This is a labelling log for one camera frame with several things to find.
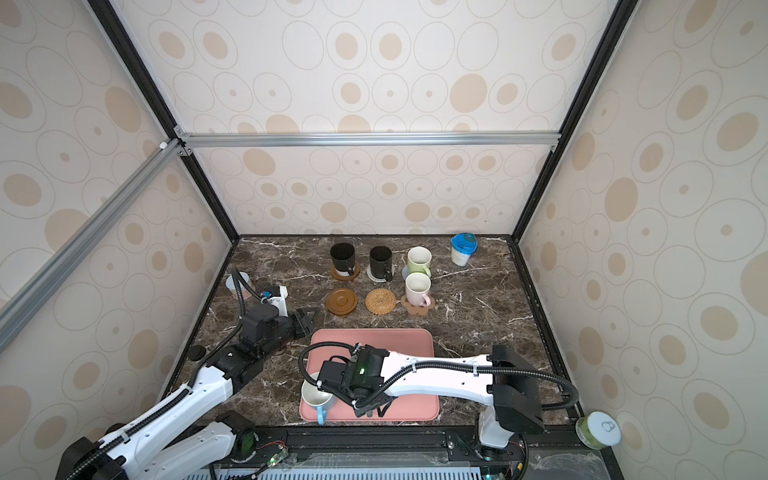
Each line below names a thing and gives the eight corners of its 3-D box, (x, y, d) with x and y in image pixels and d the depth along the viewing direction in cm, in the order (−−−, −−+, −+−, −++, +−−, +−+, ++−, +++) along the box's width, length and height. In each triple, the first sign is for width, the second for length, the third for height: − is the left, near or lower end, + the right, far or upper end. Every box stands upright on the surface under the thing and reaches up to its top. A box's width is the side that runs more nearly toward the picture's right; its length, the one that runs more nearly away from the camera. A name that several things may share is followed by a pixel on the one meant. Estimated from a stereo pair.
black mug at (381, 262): (370, 285, 107) (369, 268, 100) (372, 263, 114) (370, 245, 107) (392, 285, 108) (392, 268, 100) (392, 263, 114) (392, 245, 107)
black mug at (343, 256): (332, 283, 108) (328, 264, 100) (336, 262, 114) (331, 242, 106) (354, 283, 108) (351, 264, 100) (356, 262, 114) (353, 242, 106)
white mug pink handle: (406, 316, 99) (408, 299, 91) (405, 289, 106) (406, 272, 98) (429, 316, 99) (432, 299, 91) (426, 290, 106) (429, 272, 98)
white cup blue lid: (449, 268, 113) (454, 248, 104) (447, 252, 118) (451, 232, 109) (472, 268, 113) (479, 248, 104) (469, 252, 118) (475, 232, 109)
